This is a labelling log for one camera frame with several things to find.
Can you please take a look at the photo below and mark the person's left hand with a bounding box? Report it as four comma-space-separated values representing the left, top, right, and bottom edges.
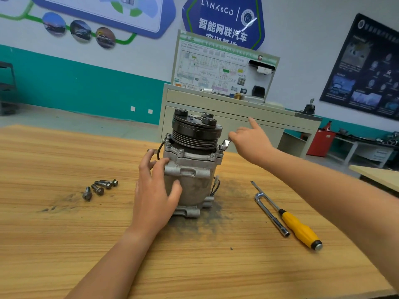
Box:
130, 149, 183, 238

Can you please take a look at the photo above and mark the person's right hand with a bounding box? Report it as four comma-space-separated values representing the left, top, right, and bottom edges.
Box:
228, 118, 276, 167

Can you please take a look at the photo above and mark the grey metal compressor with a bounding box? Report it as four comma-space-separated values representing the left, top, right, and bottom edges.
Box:
155, 109, 225, 218

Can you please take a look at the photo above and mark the person's left forearm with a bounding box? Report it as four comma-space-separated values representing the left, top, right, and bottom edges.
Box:
65, 226, 155, 299

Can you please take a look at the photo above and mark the person's right forearm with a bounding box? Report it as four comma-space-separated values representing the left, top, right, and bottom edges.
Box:
259, 149, 399, 290

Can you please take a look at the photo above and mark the small black device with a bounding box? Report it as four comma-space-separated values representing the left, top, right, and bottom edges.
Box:
302, 99, 317, 115

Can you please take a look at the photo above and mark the red cabinet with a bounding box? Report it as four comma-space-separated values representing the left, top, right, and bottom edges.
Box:
307, 127, 336, 157

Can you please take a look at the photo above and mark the silver L-shaped socket wrench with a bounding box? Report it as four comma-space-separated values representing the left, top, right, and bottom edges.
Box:
254, 191, 291, 238

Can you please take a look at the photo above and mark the beige workbench cabinet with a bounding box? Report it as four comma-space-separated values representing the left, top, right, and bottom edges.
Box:
158, 83, 323, 158

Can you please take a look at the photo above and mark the white wiring display board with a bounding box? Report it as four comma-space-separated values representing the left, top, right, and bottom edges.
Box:
171, 29, 281, 100

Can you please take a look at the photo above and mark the wooden side table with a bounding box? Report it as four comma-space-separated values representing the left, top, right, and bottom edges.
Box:
349, 165, 399, 197

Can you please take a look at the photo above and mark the dark equipment pile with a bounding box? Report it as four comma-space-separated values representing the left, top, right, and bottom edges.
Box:
379, 131, 399, 147

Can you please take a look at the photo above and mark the grey metal shelf cart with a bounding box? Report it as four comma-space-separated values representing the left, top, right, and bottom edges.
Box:
0, 61, 18, 116

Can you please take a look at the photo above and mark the blue rounded infographic panel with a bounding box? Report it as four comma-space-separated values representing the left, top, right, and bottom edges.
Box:
28, 0, 177, 40

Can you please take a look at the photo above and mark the yellow handled screwdriver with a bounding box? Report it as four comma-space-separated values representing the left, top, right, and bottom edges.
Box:
251, 180, 324, 251

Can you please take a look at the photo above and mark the blue hexagon wall sign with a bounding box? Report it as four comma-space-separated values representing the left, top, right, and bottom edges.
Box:
181, 0, 266, 50

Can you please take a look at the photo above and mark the dark wall poster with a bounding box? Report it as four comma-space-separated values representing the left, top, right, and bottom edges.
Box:
320, 13, 399, 120

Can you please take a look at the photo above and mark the round photo wall decal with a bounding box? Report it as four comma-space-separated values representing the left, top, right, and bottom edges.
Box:
42, 12, 67, 37
95, 26, 117, 49
69, 19, 92, 43

